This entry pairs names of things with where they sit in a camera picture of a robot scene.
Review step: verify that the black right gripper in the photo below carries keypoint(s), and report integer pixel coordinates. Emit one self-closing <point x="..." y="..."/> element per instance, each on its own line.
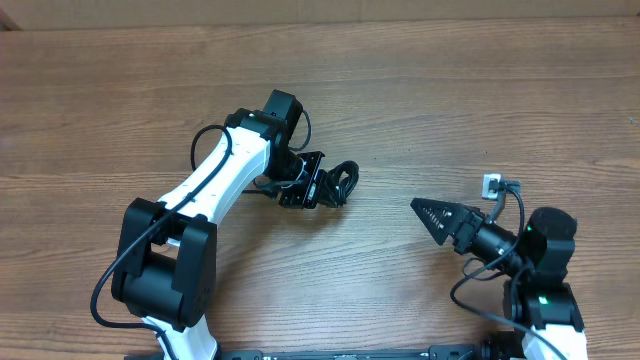
<point x="466" y="229"/>

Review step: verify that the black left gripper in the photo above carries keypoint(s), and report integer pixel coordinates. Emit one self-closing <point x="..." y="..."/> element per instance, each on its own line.
<point x="308" y="198"/>

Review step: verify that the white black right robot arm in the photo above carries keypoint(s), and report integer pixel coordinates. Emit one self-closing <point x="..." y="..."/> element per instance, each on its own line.
<point x="538" y="305"/>

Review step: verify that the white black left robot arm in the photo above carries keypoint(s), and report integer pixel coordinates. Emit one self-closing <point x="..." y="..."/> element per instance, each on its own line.
<point x="165" y="267"/>

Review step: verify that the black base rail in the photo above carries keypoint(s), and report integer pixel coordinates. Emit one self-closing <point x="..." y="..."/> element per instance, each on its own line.
<point x="350" y="354"/>

